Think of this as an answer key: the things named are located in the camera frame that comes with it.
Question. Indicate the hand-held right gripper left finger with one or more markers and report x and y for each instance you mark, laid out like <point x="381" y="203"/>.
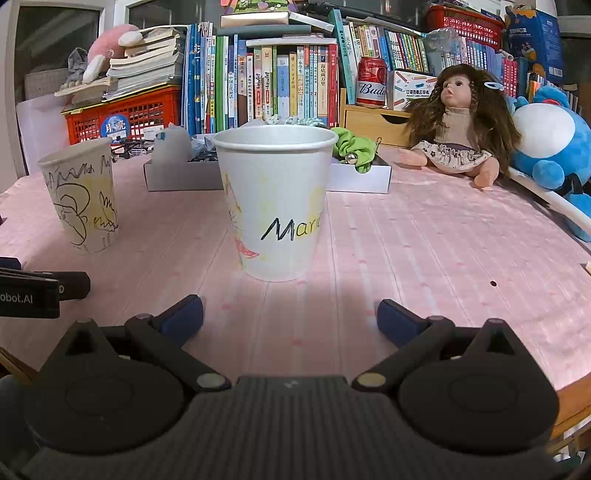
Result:
<point x="184" y="316"/>

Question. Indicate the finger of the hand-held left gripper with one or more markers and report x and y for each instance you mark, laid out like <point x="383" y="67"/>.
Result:
<point x="10" y="263"/>
<point x="74" y="286"/>

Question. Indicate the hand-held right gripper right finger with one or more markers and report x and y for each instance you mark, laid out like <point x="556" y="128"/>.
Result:
<point x="397" y="318"/>

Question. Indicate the white cardboard box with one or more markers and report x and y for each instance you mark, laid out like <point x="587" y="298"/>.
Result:
<point x="360" y="180"/>

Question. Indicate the green scrunchie with gold bell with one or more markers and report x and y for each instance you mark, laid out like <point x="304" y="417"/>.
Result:
<point x="355" y="145"/>

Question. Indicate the pink tablecloth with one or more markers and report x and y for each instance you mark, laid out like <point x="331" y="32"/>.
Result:
<point x="392" y="258"/>

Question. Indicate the doodled paper cup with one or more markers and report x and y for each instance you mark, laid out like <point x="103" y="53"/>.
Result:
<point x="78" y="184"/>

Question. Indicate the white plastic board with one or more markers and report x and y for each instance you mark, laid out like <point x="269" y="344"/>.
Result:
<point x="41" y="134"/>

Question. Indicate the miniature black bicycle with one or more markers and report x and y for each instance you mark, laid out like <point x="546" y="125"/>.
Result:
<point x="134" y="148"/>

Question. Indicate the large white paper cup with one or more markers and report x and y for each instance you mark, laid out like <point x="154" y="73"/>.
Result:
<point x="277" y="184"/>

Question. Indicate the red plastic crate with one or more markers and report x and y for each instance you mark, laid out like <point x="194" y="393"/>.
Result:
<point x="143" y="110"/>

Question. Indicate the white plastic tube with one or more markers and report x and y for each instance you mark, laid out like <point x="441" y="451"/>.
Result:
<point x="549" y="196"/>

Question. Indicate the wooden drawer box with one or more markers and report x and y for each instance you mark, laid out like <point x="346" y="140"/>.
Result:
<point x="369" y="124"/>

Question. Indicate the brown-haired doll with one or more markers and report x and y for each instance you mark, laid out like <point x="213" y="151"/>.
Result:
<point x="461" y="120"/>

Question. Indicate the grey plush toy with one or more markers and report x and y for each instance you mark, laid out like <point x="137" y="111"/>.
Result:
<point x="76" y="62"/>

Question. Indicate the mint patterned hair band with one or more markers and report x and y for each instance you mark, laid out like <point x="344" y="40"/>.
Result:
<point x="295" y="121"/>

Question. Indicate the white printed carton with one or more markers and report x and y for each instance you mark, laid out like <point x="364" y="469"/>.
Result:
<point x="406" y="92"/>

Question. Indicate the red beer can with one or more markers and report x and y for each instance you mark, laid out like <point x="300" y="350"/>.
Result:
<point x="371" y="83"/>

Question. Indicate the stack of worn books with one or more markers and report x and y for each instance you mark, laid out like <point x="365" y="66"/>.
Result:
<point x="147" y="60"/>

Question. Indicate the pink plush toy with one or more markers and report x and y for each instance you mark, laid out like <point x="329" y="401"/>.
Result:
<point x="108" y="44"/>

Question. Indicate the blue and white plush toy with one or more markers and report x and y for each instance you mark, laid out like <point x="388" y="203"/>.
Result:
<point x="545" y="124"/>

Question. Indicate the row of upright children's books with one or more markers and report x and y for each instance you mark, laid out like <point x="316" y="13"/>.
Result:
<point x="258" y="83"/>

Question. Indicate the row of thin paperback books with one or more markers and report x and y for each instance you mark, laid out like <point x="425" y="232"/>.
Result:
<point x="406" y="46"/>

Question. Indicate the dark teal book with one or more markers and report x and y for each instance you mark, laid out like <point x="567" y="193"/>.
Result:
<point x="277" y="31"/>

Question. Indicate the red plastic basket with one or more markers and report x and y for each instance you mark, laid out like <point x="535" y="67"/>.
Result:
<point x="466" y="23"/>

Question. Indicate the rose gold flat box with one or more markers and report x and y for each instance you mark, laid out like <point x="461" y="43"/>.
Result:
<point x="254" y="19"/>

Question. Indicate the blue carton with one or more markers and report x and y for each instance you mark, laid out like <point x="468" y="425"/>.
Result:
<point x="535" y="41"/>

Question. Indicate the pink triangular toy house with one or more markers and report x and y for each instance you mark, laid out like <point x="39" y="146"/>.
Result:
<point x="258" y="5"/>

